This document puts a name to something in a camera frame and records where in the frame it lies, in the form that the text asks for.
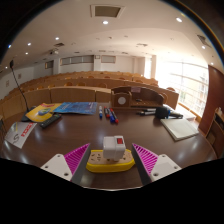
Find black handheld microphone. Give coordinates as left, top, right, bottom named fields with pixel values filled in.
left=154, top=106, right=184, bottom=120

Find black remote control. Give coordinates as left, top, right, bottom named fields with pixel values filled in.
left=39, top=113, right=63, bottom=130

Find small back wall window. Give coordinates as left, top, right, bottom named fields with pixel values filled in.
left=100, top=54, right=117, bottom=64

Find white and red brochure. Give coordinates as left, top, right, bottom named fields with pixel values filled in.
left=4, top=121, right=38, bottom=150

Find white notebook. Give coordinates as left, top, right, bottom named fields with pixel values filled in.
left=159, top=118, right=200, bottom=142

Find ceiling spot lights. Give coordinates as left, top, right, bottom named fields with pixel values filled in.
left=6, top=16, right=216, bottom=66

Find white charger with red button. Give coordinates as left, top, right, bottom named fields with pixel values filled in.
left=102, top=135, right=127, bottom=162

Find wooden shelf unit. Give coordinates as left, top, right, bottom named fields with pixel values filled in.
left=205, top=106, right=224, bottom=159

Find blue booklet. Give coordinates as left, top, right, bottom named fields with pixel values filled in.
left=53, top=101, right=99, bottom=116

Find red marker pen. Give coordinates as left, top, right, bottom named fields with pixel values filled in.
left=111, top=108, right=120, bottom=125
left=103, top=106, right=111, bottom=119

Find wide back wall window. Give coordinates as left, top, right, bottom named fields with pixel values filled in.
left=59, top=54, right=95, bottom=66

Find wooden auditorium seats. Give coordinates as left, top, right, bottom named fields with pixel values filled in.
left=0, top=70, right=181, bottom=116

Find large square ceiling vent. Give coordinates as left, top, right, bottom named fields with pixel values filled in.
left=89, top=3, right=126, bottom=19

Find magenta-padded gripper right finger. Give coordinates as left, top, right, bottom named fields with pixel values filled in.
left=132, top=143, right=183, bottom=186

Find grey slatted ceiling vent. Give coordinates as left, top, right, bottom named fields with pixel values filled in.
left=196, top=34, right=212, bottom=48

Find black gooseneck microphone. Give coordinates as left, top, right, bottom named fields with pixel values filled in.
left=9, top=59, right=34, bottom=123

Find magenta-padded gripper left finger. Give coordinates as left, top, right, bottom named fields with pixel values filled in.
left=40, top=143, right=92, bottom=186

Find wooden desk organizer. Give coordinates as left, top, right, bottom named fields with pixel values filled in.
left=110, top=85, right=168, bottom=109

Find black pen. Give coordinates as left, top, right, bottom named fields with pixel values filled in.
left=137, top=107, right=158, bottom=117

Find large glass window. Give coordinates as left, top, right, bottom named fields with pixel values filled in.
left=154, top=58, right=210, bottom=118

